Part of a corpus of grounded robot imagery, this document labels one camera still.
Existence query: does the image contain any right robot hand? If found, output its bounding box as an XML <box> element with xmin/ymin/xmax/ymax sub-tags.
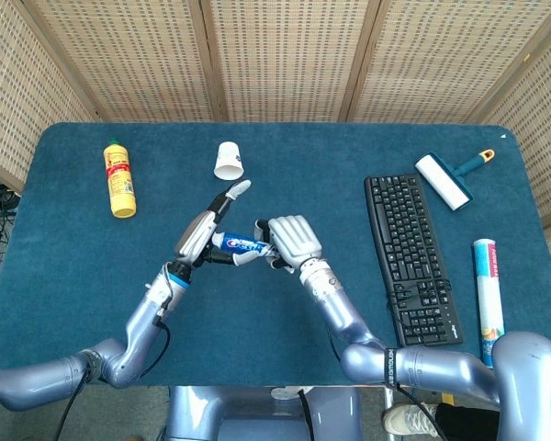
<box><xmin>254</xmin><ymin>215</ymin><xmax>323</xmax><ymax>275</ymax></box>

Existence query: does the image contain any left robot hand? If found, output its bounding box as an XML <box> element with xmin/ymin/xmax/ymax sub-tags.
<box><xmin>173</xmin><ymin>179</ymin><xmax>258</xmax><ymax>270</ymax></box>

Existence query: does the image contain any toothpaste tube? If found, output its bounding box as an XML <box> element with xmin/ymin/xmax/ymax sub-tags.
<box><xmin>210</xmin><ymin>231</ymin><xmax>276</xmax><ymax>258</ymax></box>

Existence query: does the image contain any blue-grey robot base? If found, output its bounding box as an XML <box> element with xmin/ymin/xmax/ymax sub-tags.
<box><xmin>164</xmin><ymin>385</ymin><xmax>364</xmax><ymax>441</ymax></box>

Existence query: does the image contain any white paper cup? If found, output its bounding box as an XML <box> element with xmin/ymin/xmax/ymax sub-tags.
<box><xmin>212</xmin><ymin>141</ymin><xmax>248</xmax><ymax>181</ymax></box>

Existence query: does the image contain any blue table cloth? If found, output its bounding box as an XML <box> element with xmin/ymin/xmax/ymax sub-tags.
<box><xmin>0</xmin><ymin>121</ymin><xmax>551</xmax><ymax>388</ymax></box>

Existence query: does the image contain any yellow plastic bottle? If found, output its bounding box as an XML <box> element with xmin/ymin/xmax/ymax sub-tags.
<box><xmin>103</xmin><ymin>137</ymin><xmax>138</xmax><ymax>220</ymax></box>

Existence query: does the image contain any black computer keyboard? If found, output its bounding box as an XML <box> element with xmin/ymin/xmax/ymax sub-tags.
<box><xmin>364</xmin><ymin>173</ymin><xmax>465</xmax><ymax>349</ymax></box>

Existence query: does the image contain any woven folding screen panel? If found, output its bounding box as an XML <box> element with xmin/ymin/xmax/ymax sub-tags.
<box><xmin>13</xmin><ymin>0</ymin><xmax>226</xmax><ymax>123</ymax></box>
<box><xmin>0</xmin><ymin>0</ymin><xmax>97</xmax><ymax>194</ymax></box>
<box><xmin>187</xmin><ymin>0</ymin><xmax>382</xmax><ymax>123</ymax></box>
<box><xmin>339</xmin><ymin>0</ymin><xmax>551</xmax><ymax>124</ymax></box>
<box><xmin>463</xmin><ymin>13</ymin><xmax>551</xmax><ymax>295</ymax></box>

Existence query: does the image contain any white printed wrapped roll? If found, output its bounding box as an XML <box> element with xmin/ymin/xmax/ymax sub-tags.
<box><xmin>471</xmin><ymin>237</ymin><xmax>507</xmax><ymax>369</ymax></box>

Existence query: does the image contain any white sneaker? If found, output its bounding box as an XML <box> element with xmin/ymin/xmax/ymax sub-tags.
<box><xmin>383</xmin><ymin>402</ymin><xmax>441</xmax><ymax>438</ymax></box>

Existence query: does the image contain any black trouser leg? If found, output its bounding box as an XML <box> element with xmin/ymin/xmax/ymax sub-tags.
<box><xmin>434</xmin><ymin>403</ymin><xmax>504</xmax><ymax>441</ymax></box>

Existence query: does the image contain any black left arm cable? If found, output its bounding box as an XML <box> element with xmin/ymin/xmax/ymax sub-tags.
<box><xmin>57</xmin><ymin>275</ymin><xmax>172</xmax><ymax>441</ymax></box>

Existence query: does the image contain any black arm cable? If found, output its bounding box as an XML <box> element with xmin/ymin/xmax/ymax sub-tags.
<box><xmin>57</xmin><ymin>275</ymin><xmax>172</xmax><ymax>441</ymax></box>
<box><xmin>394</xmin><ymin>383</ymin><xmax>447</xmax><ymax>441</ymax></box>

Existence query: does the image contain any black keyboard cable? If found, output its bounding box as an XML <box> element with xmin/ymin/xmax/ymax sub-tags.
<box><xmin>384</xmin><ymin>277</ymin><xmax>455</xmax><ymax>345</ymax></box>

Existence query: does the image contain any white lint roller teal handle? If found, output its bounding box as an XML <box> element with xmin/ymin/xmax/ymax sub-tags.
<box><xmin>414</xmin><ymin>148</ymin><xmax>496</xmax><ymax>212</ymax></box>

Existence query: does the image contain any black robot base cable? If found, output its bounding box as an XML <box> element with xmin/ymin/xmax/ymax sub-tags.
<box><xmin>297</xmin><ymin>389</ymin><xmax>314</xmax><ymax>441</ymax></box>

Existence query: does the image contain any black floor cable bundle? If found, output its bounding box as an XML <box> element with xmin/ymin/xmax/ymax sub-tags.
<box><xmin>0</xmin><ymin>178</ymin><xmax>22</xmax><ymax>261</ymax></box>

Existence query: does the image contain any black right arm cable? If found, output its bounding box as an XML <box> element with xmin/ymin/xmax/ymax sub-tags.
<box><xmin>394</xmin><ymin>383</ymin><xmax>447</xmax><ymax>441</ymax></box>

